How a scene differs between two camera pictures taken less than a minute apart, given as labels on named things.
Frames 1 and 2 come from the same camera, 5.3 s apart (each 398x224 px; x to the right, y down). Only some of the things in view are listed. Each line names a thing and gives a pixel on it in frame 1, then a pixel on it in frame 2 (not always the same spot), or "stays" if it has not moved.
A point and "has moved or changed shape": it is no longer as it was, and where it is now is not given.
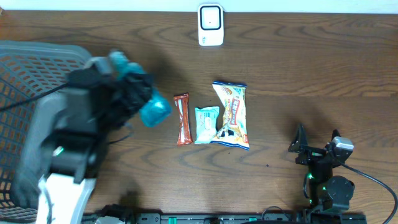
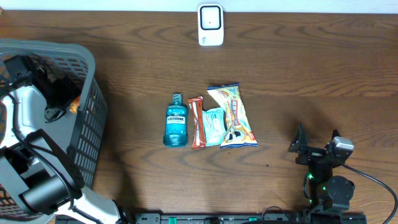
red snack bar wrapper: x=185 y=135 → x=199 y=138
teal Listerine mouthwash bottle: x=155 y=111 → x=176 y=123
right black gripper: x=311 y=154 stays
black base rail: x=239 y=218 stays
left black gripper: x=132 y=91 → x=67 y=89
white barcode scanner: x=211 y=24 stays
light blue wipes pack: x=206 y=124 → x=214 y=126
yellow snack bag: x=233 y=132 has moved or changed shape
